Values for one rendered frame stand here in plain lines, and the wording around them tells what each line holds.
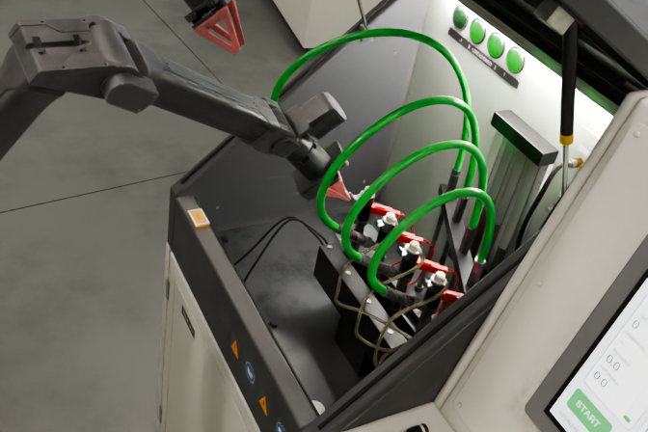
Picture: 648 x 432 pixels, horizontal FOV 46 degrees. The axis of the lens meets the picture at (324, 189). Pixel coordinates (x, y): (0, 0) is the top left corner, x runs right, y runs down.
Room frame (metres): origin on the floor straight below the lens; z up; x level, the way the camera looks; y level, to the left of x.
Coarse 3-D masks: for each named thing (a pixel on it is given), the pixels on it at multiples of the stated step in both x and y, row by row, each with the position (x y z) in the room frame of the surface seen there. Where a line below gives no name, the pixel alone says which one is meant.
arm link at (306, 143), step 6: (300, 138) 1.09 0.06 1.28; (306, 138) 1.10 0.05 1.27; (300, 144) 1.08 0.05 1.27; (306, 144) 1.09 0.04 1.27; (300, 150) 1.08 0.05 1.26; (306, 150) 1.09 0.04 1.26; (288, 156) 1.08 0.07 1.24; (294, 156) 1.08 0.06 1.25; (300, 156) 1.08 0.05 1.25; (306, 156) 1.09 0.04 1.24
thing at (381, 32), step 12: (348, 36) 1.22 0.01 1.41; (360, 36) 1.22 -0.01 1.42; (372, 36) 1.23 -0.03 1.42; (384, 36) 1.23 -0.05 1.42; (396, 36) 1.23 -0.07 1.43; (408, 36) 1.24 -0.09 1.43; (420, 36) 1.24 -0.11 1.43; (312, 48) 1.21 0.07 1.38; (324, 48) 1.21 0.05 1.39; (444, 48) 1.25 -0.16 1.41; (300, 60) 1.20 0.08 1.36; (456, 60) 1.26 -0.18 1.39; (288, 72) 1.20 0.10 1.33; (456, 72) 1.26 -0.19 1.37; (276, 84) 1.20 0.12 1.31; (276, 96) 1.19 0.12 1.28; (468, 96) 1.27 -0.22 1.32; (468, 132) 1.27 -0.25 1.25; (456, 168) 1.27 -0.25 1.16
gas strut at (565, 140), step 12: (576, 24) 0.87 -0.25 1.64; (564, 36) 0.88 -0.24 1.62; (576, 36) 0.88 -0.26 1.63; (564, 48) 0.89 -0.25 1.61; (576, 48) 0.89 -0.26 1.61; (564, 60) 0.89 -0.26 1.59; (576, 60) 0.89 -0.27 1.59; (564, 72) 0.90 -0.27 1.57; (576, 72) 0.90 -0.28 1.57; (564, 84) 0.90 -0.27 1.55; (564, 96) 0.91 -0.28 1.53; (564, 108) 0.91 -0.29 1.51; (564, 120) 0.92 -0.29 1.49; (564, 132) 0.92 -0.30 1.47; (564, 144) 0.93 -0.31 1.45; (564, 156) 0.94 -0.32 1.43; (564, 168) 0.95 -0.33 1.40; (564, 180) 0.96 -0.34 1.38; (564, 192) 0.97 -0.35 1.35
